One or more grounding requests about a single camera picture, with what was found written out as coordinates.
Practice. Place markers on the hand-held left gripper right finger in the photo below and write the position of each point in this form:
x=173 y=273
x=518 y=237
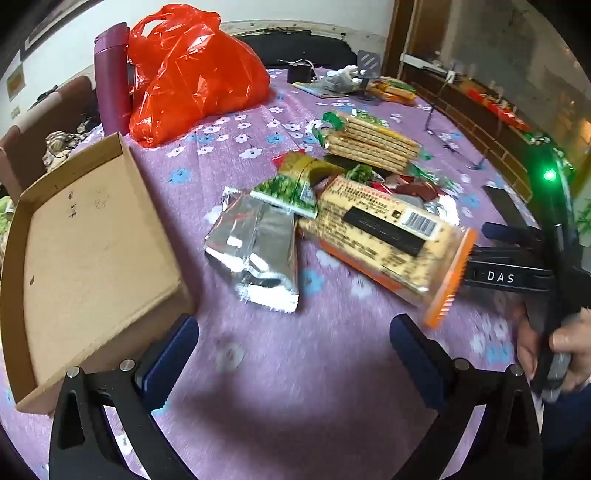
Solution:
x=415 y=360

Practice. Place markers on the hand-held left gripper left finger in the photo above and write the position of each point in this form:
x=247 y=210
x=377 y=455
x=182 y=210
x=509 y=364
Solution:
x=171 y=360

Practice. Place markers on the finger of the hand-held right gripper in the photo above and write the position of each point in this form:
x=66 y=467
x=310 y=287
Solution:
x=494 y=229
x=503 y=277

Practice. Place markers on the silver foil snack packet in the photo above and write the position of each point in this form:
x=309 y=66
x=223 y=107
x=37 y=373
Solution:
x=444 y=207
x=258 y=249

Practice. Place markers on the orange barcode cracker packet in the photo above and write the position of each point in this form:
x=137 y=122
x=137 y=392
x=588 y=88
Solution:
x=383 y=230

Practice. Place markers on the shallow cardboard box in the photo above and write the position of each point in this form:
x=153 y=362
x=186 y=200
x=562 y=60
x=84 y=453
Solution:
x=92 y=258

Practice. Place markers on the soda cracker packet green ends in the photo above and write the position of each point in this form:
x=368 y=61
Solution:
x=374 y=141

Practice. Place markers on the person's right forearm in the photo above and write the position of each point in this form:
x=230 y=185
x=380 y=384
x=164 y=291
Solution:
x=570 y=438

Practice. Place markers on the person's right hand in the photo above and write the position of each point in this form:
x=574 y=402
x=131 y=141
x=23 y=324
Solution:
x=577 y=346

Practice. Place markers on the red snack wrapper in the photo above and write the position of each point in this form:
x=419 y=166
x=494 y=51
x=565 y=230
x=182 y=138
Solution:
x=415 y=189

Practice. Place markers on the wooden sideboard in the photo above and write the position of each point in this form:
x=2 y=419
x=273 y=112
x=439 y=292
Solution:
x=485 y=124

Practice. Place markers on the purple floral tablecloth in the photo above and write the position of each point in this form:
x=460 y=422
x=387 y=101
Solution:
x=295 y=392

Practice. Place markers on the black tripod legs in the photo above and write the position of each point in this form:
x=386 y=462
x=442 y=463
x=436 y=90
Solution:
x=429 y=122

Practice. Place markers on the green snack wrapper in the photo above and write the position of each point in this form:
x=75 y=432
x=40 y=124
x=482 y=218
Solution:
x=364 y=173

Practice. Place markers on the orange green biscuit packets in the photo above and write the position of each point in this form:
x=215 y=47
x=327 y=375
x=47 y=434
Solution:
x=392 y=90

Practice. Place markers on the yellow-green snack packet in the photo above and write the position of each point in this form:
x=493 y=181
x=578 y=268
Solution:
x=307 y=166

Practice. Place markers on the green printed snack packet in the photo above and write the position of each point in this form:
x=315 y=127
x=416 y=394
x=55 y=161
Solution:
x=286 y=196

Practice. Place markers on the white crumpled cloth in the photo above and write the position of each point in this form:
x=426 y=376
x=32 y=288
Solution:
x=344 y=77

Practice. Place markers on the thin printed booklet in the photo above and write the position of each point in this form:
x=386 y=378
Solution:
x=318 y=90

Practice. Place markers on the patterned cloth on chair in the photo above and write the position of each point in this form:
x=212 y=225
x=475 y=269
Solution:
x=64 y=145

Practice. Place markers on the small black box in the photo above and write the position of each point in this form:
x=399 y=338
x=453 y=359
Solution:
x=301 y=73

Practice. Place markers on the brown upholstered chair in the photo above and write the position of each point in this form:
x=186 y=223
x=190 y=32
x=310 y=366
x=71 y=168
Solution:
x=41 y=134

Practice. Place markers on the black cloth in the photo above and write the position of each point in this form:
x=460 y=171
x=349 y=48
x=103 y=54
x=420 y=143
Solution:
x=295 y=46

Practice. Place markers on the red plastic bag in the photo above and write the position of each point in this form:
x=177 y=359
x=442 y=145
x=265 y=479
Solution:
x=194 y=78

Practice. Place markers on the purple thermos bottle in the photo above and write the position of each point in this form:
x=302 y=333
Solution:
x=112 y=83

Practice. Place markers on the yellow wall certificate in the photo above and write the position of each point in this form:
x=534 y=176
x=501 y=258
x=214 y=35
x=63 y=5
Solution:
x=14 y=82

